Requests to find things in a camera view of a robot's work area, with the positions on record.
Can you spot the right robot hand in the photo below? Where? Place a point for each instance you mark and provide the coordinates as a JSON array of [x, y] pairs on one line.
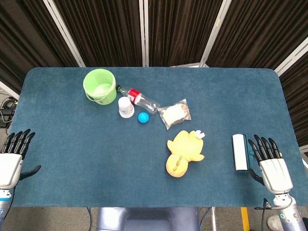
[[274, 170]]

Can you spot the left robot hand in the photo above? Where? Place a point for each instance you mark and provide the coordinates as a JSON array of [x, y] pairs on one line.
[[9, 166]]

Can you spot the yellow plush duck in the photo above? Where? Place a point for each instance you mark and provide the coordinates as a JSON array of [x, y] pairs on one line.
[[184, 154]]

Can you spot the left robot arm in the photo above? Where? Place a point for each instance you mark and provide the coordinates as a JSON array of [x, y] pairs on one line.
[[4, 204]]

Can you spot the teal lint roller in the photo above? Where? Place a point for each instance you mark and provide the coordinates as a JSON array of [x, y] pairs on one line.
[[240, 152]]

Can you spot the teal table mat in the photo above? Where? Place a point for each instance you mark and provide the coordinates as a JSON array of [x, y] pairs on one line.
[[96, 156]]

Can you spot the clear bag of snacks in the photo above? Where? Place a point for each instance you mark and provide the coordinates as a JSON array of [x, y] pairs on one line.
[[175, 113]]

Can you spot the green plastic bucket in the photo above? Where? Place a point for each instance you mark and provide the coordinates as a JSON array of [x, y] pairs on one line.
[[100, 86]]

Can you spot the white plastic cup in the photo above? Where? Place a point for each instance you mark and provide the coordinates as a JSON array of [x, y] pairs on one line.
[[125, 107]]

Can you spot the grey robot torso base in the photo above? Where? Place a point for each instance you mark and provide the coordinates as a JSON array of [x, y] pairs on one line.
[[148, 219]]

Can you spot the small blue ball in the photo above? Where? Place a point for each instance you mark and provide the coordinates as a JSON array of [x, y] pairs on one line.
[[143, 118]]

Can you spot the clear plastic bottle red label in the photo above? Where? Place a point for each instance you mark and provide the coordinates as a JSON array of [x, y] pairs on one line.
[[139, 99]]

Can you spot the dark pleated curtain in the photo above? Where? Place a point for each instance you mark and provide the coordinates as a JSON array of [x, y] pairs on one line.
[[103, 31]]

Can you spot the white partition frame post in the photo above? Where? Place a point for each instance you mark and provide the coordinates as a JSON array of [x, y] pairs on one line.
[[291, 59], [63, 32], [213, 33], [8, 89], [144, 32]]

